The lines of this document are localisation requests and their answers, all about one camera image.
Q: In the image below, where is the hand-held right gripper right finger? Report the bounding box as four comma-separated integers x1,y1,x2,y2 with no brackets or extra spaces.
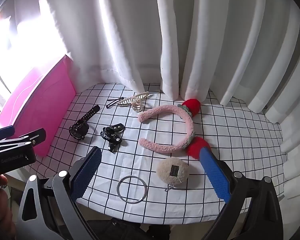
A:
199,147,283,240

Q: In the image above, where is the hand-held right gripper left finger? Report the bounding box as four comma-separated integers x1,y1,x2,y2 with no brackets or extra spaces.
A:
17,146,102,240

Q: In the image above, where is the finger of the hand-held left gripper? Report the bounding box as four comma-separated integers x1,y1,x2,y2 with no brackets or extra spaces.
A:
0,126,15,140
0,128,47,148

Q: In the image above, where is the pink plastic basin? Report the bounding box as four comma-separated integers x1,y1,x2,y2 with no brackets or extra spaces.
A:
0,55,77,157

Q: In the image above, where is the black wristwatch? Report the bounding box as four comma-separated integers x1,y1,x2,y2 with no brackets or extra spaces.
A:
69,105,101,140

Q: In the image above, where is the cream fluffy round pendant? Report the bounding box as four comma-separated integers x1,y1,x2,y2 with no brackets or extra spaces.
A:
156,157,190,192

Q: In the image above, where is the pink fluffy strawberry headband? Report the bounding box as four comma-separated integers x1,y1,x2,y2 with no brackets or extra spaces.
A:
138,99,212,160

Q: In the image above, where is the pearl claw hair clip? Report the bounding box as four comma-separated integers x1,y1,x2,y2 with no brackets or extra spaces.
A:
118,92,150,107

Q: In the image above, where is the pearl strand hair clip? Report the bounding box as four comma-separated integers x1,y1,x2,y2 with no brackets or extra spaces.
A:
130,102,145,113

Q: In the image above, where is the person's left hand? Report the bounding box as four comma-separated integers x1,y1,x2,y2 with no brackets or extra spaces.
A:
0,175,18,240

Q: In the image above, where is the silver bangle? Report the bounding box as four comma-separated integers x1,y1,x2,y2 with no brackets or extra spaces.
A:
117,176,148,204

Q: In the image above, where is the white checked tablecloth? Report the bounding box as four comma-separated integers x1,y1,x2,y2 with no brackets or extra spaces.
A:
27,84,288,224

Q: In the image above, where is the black hair pin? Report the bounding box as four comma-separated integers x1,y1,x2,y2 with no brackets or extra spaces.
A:
106,97,125,109

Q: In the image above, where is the white curtain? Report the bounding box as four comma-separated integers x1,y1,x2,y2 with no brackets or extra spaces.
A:
0,0,300,153

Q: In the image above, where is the black printed strap watch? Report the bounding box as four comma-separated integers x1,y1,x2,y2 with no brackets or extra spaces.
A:
101,123,125,153

